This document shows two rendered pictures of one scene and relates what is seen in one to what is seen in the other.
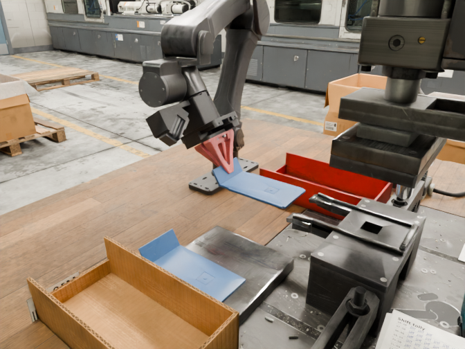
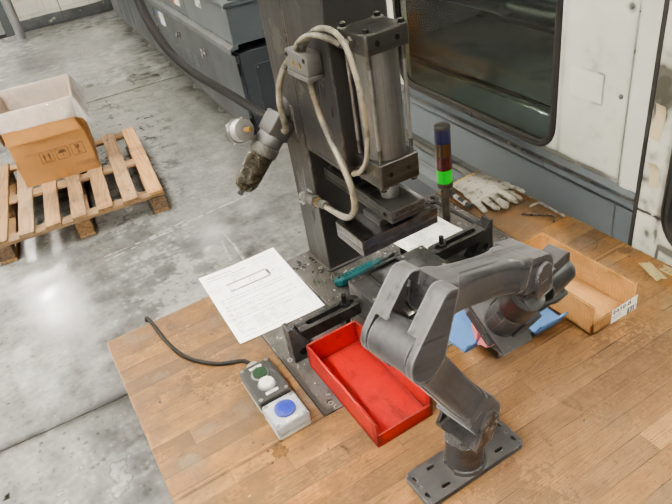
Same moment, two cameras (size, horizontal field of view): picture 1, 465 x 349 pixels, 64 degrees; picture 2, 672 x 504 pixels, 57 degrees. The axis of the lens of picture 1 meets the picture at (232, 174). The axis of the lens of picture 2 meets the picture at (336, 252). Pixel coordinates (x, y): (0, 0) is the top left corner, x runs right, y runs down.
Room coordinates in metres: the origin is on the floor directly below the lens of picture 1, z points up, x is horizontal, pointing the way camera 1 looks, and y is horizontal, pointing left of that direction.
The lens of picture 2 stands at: (1.44, 0.18, 1.80)
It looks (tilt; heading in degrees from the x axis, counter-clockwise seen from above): 35 degrees down; 208
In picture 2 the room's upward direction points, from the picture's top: 10 degrees counter-clockwise
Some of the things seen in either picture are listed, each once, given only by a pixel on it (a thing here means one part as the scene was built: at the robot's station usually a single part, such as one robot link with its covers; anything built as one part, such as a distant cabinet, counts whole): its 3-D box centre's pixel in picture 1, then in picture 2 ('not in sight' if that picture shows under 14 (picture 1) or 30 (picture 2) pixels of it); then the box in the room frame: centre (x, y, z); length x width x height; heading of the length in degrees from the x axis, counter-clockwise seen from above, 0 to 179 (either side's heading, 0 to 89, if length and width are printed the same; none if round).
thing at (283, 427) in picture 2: not in sight; (287, 419); (0.82, -0.32, 0.90); 0.07 x 0.07 x 0.06; 53
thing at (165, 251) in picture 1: (190, 264); (526, 305); (0.44, 0.06, 0.93); 0.15 x 0.07 x 0.03; 52
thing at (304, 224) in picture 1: (311, 224); not in sight; (0.48, -0.12, 0.98); 0.07 x 0.02 x 0.01; 53
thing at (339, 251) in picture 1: (372, 236); (399, 274); (0.45, -0.20, 0.98); 0.20 x 0.10 x 0.01; 143
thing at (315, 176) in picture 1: (322, 185); (366, 378); (0.71, -0.19, 0.93); 0.25 x 0.12 x 0.06; 53
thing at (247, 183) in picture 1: (257, 180); (457, 320); (0.59, -0.04, 1.00); 0.15 x 0.07 x 0.03; 52
